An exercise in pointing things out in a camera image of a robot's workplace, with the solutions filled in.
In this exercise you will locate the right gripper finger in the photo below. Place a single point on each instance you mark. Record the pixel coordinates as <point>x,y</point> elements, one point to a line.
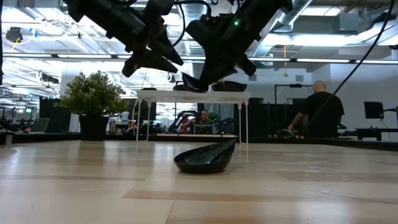
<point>247,66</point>
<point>217,65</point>

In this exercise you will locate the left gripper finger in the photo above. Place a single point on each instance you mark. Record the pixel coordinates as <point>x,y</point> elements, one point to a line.
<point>146,63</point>
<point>164,49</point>

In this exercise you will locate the black square cup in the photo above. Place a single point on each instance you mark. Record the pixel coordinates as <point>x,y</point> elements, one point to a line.
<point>228,87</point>

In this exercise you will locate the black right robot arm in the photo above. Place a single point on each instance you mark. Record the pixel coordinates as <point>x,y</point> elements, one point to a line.
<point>273,7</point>

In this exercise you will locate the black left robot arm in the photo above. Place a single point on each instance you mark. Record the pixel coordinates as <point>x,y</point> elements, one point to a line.
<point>99,18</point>

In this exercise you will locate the person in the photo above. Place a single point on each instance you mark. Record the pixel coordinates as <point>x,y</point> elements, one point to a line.
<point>203,116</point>
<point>323,115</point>

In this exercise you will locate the green plant in black pot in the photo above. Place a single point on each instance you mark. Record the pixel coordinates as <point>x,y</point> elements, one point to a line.
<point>93,93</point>

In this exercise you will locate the ceiling light strip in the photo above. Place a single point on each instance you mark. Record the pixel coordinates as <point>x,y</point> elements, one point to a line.
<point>311,59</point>

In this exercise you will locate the grey laptop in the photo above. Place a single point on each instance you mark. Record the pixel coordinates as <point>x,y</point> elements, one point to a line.
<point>203,130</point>

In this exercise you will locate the black partition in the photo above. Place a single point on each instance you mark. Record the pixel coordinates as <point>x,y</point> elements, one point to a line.
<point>51,115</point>

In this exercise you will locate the grey chair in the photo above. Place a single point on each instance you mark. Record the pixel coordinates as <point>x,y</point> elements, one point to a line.
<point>40,124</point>

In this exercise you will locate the black computer monitor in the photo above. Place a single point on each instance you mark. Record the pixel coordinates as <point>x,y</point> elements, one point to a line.
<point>373,109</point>

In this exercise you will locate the black background desk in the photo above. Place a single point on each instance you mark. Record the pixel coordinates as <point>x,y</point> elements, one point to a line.
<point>373,132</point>

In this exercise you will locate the silver air duct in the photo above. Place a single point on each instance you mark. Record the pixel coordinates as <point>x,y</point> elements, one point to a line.
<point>190,49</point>
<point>295,9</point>

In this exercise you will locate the black metal table frame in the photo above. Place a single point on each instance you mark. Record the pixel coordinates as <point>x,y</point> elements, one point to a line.
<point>382,145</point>

